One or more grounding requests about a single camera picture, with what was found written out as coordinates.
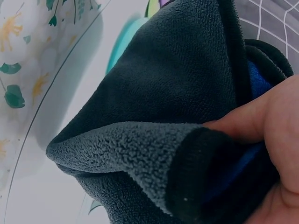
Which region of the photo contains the grey and blue microfibre cloth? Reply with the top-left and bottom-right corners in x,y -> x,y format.
45,0 -> 295,224

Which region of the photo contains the person's right hand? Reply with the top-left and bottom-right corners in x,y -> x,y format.
202,74 -> 299,224

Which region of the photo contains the teal plastic object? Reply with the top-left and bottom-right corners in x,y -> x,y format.
106,13 -> 150,73

